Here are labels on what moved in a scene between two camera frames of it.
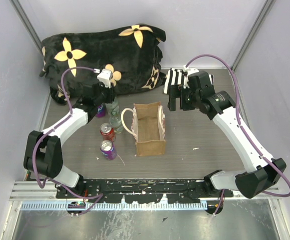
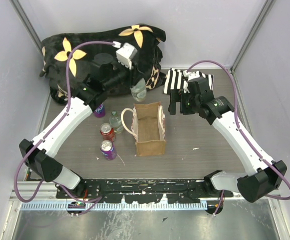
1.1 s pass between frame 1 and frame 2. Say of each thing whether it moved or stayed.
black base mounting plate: stayed
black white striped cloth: stayed
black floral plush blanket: stayed
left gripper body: moved
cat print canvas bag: stayed
